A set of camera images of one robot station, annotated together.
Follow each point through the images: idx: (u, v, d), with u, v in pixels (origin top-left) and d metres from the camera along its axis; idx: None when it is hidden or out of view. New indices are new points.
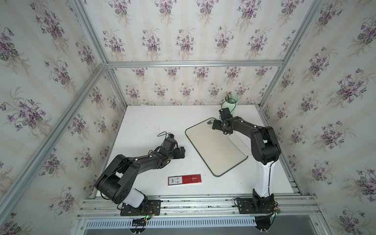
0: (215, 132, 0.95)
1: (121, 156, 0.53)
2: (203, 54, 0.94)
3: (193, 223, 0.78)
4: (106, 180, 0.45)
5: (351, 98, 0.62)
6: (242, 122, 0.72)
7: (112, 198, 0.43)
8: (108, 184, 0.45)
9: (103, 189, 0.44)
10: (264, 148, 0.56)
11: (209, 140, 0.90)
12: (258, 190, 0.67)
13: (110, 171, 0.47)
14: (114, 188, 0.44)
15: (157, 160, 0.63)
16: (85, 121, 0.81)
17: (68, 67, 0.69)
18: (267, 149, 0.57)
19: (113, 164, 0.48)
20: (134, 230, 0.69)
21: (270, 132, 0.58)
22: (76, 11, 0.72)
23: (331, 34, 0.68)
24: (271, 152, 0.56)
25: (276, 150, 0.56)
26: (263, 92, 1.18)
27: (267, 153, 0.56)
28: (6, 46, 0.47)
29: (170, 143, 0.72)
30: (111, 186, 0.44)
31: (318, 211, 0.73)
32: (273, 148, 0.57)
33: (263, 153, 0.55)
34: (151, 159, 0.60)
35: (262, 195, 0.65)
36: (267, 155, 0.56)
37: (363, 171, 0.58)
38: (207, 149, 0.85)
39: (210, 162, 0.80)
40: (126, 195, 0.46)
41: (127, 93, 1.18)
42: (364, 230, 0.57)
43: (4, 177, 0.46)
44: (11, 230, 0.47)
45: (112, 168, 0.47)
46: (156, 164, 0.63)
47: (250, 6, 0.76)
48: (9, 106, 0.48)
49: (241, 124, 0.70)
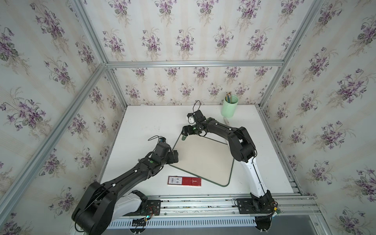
0: (200, 140, 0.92)
1: (96, 184, 0.44)
2: (203, 53, 0.94)
3: (193, 223, 0.78)
4: (82, 212, 0.41)
5: (351, 98, 0.62)
6: (216, 125, 0.74)
7: (89, 231, 0.39)
8: (84, 218, 0.41)
9: (79, 222, 0.41)
10: (242, 149, 0.61)
11: (198, 150, 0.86)
12: (254, 192, 0.67)
13: (85, 203, 0.42)
14: (91, 222, 0.40)
15: (145, 173, 0.57)
16: (85, 121, 0.81)
17: (68, 67, 0.69)
18: (245, 148, 0.61)
19: (87, 195, 0.42)
20: (134, 230, 0.69)
21: (245, 132, 0.63)
22: (76, 11, 0.72)
23: (331, 34, 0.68)
24: (248, 150, 0.62)
25: (253, 147, 0.63)
26: (263, 92, 1.18)
27: (245, 152, 0.61)
28: (6, 46, 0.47)
29: (162, 150, 0.66)
30: (88, 218, 0.41)
31: (318, 211, 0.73)
32: (249, 145, 0.63)
33: (242, 152, 0.60)
34: (134, 175, 0.53)
35: (259, 194, 0.65)
36: (246, 154, 0.61)
37: (363, 171, 0.58)
38: (200, 161, 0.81)
39: (209, 172, 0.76)
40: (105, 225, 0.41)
41: (127, 93, 1.18)
42: (363, 230, 0.58)
43: (4, 177, 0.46)
44: (11, 230, 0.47)
45: (86, 199, 0.42)
46: (146, 176, 0.58)
47: (250, 6, 0.76)
48: (9, 106, 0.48)
49: (216, 127, 0.73)
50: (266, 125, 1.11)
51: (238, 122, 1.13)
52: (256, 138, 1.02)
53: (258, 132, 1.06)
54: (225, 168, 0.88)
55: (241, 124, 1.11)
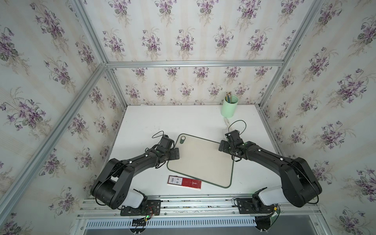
0: (196, 140, 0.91)
1: (115, 161, 0.48)
2: (203, 53, 0.94)
3: (193, 223, 0.78)
4: (101, 185, 0.45)
5: (351, 98, 0.62)
6: (260, 152, 0.59)
7: (109, 203, 0.42)
8: (104, 190, 0.44)
9: (98, 195, 0.43)
10: (302, 190, 0.43)
11: (194, 151, 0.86)
12: (264, 199, 0.64)
13: (105, 176, 0.45)
14: (110, 194, 0.43)
15: (154, 159, 0.61)
16: (85, 121, 0.81)
17: (68, 67, 0.69)
18: (305, 190, 0.43)
19: (106, 170, 0.46)
20: (134, 230, 0.69)
21: (304, 166, 0.48)
22: (76, 11, 0.72)
23: (331, 34, 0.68)
24: (311, 193, 0.43)
25: (316, 189, 0.44)
26: (263, 92, 1.18)
27: (306, 195, 0.43)
28: (6, 46, 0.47)
29: (167, 141, 0.72)
30: (107, 191, 0.44)
31: (318, 211, 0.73)
32: (311, 186, 0.45)
33: (302, 196, 0.43)
34: (146, 158, 0.58)
35: (266, 203, 0.63)
36: (306, 197, 0.43)
37: (362, 171, 0.58)
38: (197, 161, 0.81)
39: (206, 172, 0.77)
40: (123, 199, 0.45)
41: (127, 92, 1.17)
42: (363, 230, 0.58)
43: (4, 177, 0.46)
44: (11, 230, 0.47)
45: (105, 173, 0.45)
46: (153, 162, 0.62)
47: (250, 6, 0.76)
48: (9, 106, 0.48)
49: (261, 155, 0.57)
50: (266, 125, 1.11)
51: (238, 122, 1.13)
52: (256, 138, 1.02)
53: (259, 132, 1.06)
54: (223, 167, 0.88)
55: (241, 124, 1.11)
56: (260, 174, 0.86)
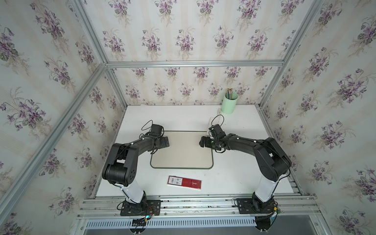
0: (187, 139, 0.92)
1: (117, 144, 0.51)
2: (203, 54, 0.94)
3: (193, 223, 0.78)
4: (111, 167, 0.48)
5: (351, 98, 0.62)
6: (239, 139, 0.65)
7: (123, 180, 0.47)
8: (115, 170, 0.48)
9: (110, 176, 0.47)
10: (274, 165, 0.49)
11: (185, 151, 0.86)
12: (261, 194, 0.64)
13: (112, 159, 0.49)
14: (123, 171, 0.47)
15: (151, 141, 0.67)
16: (85, 121, 0.81)
17: (68, 67, 0.69)
18: (277, 164, 0.50)
19: (112, 153, 0.50)
20: (134, 230, 0.69)
21: (273, 143, 0.52)
22: (76, 11, 0.72)
23: (332, 34, 0.68)
24: (282, 167, 0.49)
25: (287, 163, 0.50)
26: (263, 92, 1.18)
27: (278, 169, 0.49)
28: (6, 46, 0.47)
29: (157, 127, 0.79)
30: (119, 170, 0.48)
31: (318, 211, 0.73)
32: (282, 161, 0.50)
33: (275, 170, 0.48)
34: (144, 140, 0.64)
35: (265, 200, 0.63)
36: (279, 171, 0.48)
37: (363, 171, 0.58)
38: (187, 162, 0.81)
39: (204, 172, 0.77)
40: (134, 175, 0.50)
41: (127, 93, 1.18)
42: (364, 230, 0.57)
43: (4, 177, 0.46)
44: (11, 230, 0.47)
45: (112, 156, 0.49)
46: (151, 144, 0.68)
47: (250, 6, 0.76)
48: (9, 106, 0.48)
49: (239, 142, 0.64)
50: (267, 126, 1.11)
51: (239, 122, 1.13)
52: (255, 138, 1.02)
53: (258, 132, 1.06)
54: (221, 168, 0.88)
55: (241, 124, 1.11)
56: (259, 173, 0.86)
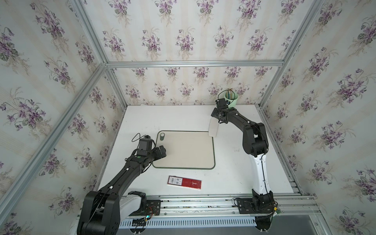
0: (187, 139, 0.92)
1: (93, 191, 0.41)
2: (203, 53, 0.94)
3: (193, 223, 0.78)
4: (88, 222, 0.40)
5: (351, 98, 0.62)
6: (236, 115, 0.75)
7: None
8: (93, 224, 0.40)
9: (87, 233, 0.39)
10: (254, 143, 0.61)
11: (185, 151, 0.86)
12: (256, 189, 0.69)
13: (87, 212, 0.40)
14: (102, 226, 0.40)
15: (137, 169, 0.57)
16: (85, 121, 0.81)
17: (68, 66, 0.69)
18: (256, 143, 0.62)
19: (86, 205, 0.40)
20: (134, 230, 0.69)
21: (262, 128, 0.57)
22: (76, 11, 0.72)
23: (332, 34, 0.68)
24: (260, 146, 0.62)
25: (264, 145, 0.62)
26: (263, 92, 1.18)
27: (255, 147, 0.62)
28: (6, 46, 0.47)
29: (146, 142, 0.67)
30: (97, 224, 0.40)
31: (318, 211, 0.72)
32: (261, 142, 0.63)
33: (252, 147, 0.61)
34: (128, 173, 0.53)
35: (260, 191, 0.66)
36: (256, 148, 0.62)
37: (363, 171, 0.58)
38: (187, 161, 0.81)
39: (204, 172, 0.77)
40: (116, 226, 0.42)
41: (127, 93, 1.18)
42: (364, 230, 0.57)
43: (4, 177, 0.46)
44: (11, 229, 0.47)
45: (86, 209, 0.40)
46: (138, 172, 0.58)
47: (250, 6, 0.76)
48: (9, 106, 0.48)
49: (235, 117, 0.74)
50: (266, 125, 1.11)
51: None
52: None
53: None
54: (221, 168, 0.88)
55: None
56: None
